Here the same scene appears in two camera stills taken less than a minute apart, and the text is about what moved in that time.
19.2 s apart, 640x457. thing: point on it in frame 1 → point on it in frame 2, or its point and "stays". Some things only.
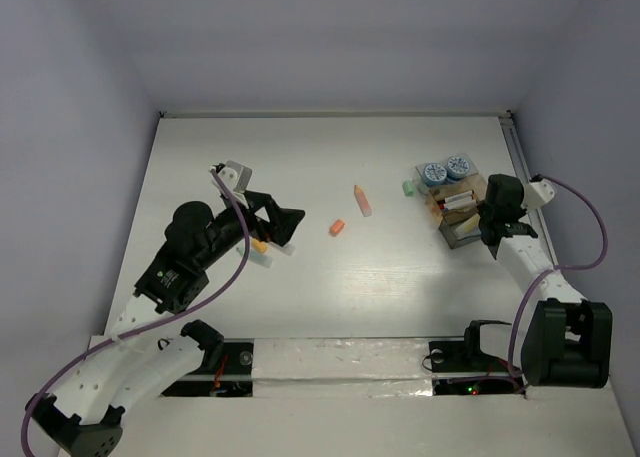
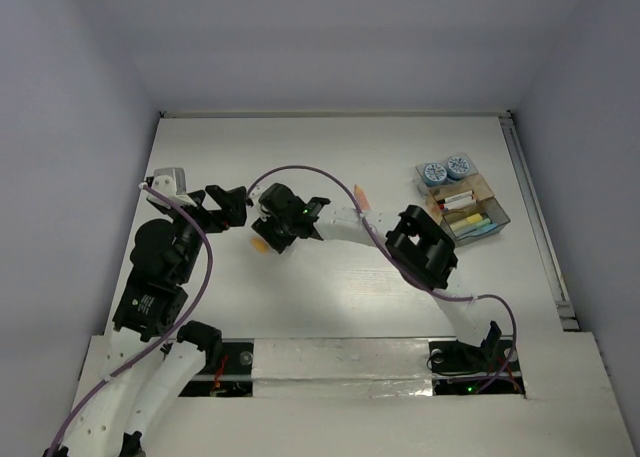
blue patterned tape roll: [434, 174] stays
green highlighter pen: [262, 259] → [476, 224]
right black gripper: [523, 210] → [277, 240]
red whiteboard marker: [452, 205] stays
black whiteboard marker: [463, 196] stays
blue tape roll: [457, 167] stays
